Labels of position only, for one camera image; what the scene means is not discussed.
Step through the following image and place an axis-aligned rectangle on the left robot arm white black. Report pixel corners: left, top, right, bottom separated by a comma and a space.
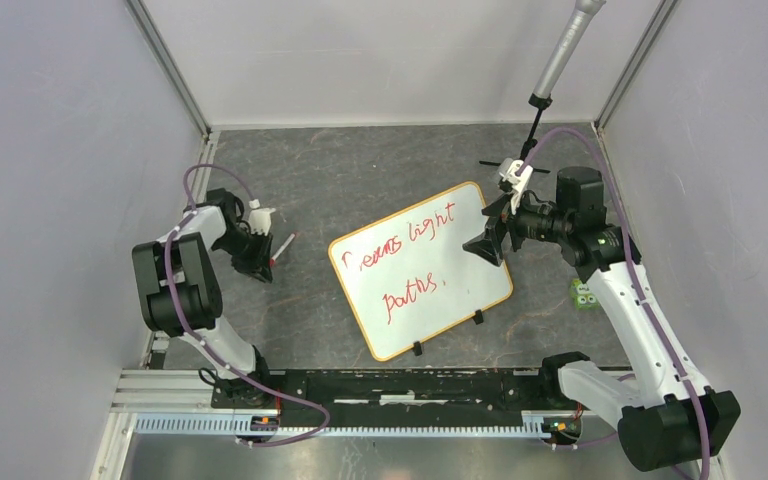
132, 188, 274, 408

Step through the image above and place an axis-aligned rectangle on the aluminium rail with comb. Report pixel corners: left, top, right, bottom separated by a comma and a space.
112, 369, 598, 441

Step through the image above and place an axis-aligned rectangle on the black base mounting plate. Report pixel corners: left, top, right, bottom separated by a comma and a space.
198, 368, 579, 430

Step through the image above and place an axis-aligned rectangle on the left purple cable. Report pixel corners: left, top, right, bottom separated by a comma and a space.
162, 163, 331, 449

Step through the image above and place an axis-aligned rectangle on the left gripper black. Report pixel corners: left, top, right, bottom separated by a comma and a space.
213, 229, 274, 283

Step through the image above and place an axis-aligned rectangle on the silver microphone on tripod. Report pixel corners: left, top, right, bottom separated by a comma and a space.
479, 0, 607, 177

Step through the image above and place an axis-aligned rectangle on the red whiteboard marker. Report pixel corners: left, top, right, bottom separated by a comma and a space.
269, 232, 298, 266

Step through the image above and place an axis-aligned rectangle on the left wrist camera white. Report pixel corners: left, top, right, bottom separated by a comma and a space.
247, 199, 276, 236

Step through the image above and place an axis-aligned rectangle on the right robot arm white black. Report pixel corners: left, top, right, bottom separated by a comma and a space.
463, 159, 741, 471

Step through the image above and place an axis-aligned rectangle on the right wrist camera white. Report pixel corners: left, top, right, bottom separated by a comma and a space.
497, 158, 535, 214

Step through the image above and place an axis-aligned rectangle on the yellow framed whiteboard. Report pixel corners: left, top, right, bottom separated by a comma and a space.
327, 182, 514, 362

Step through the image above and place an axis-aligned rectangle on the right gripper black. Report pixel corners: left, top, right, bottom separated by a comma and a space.
463, 185, 572, 265

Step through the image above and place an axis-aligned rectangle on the green whiteboard eraser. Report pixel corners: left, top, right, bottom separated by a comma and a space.
570, 278, 600, 310

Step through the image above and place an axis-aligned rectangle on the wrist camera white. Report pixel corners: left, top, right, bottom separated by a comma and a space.
497, 158, 535, 214
247, 199, 276, 236

